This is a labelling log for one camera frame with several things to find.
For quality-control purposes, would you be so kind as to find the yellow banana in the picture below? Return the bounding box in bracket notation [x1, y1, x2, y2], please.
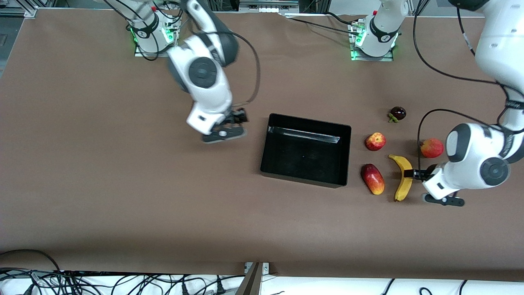
[388, 154, 413, 202]

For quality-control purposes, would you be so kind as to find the red yellow apple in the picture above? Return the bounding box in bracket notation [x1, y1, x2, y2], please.
[365, 132, 386, 151]

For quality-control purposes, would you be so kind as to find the black rectangular plastic box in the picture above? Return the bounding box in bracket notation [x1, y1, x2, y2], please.
[260, 113, 352, 189]

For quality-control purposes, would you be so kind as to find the red round peach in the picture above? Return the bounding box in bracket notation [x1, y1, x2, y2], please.
[420, 138, 445, 159]

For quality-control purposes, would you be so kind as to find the red yellow mango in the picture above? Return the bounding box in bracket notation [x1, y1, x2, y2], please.
[361, 163, 385, 195]

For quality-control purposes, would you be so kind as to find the dark purple mangosteen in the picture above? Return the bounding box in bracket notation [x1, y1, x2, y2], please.
[388, 106, 407, 123]

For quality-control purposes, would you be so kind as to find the white power strip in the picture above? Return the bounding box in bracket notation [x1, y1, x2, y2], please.
[239, 0, 299, 14]

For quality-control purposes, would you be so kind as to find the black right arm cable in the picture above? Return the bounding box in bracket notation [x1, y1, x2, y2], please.
[223, 31, 262, 108]

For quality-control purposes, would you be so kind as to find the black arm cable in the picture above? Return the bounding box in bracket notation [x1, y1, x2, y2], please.
[413, 0, 512, 168]
[223, 31, 262, 108]

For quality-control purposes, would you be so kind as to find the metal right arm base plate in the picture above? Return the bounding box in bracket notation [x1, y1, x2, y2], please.
[134, 16, 181, 57]

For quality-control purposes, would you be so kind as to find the long black table cable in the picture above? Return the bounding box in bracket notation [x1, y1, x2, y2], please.
[289, 17, 364, 35]

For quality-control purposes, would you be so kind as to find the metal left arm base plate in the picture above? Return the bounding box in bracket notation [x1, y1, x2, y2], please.
[350, 23, 394, 62]

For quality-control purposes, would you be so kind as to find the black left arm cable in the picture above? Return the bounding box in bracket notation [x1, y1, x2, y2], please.
[413, 0, 512, 168]

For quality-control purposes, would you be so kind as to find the short black table cable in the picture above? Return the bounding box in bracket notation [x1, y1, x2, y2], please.
[325, 11, 355, 25]

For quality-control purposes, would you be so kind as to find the silver table edge bracket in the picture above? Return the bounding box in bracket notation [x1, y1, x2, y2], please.
[244, 262, 270, 274]

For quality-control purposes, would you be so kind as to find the dark metal post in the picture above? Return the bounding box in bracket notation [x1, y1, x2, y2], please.
[235, 262, 263, 295]

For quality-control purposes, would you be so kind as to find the aluminium frame profile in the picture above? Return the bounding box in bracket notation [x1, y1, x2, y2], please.
[0, 4, 39, 18]

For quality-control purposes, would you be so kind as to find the black looping cable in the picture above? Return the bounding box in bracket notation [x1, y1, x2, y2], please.
[0, 249, 62, 273]

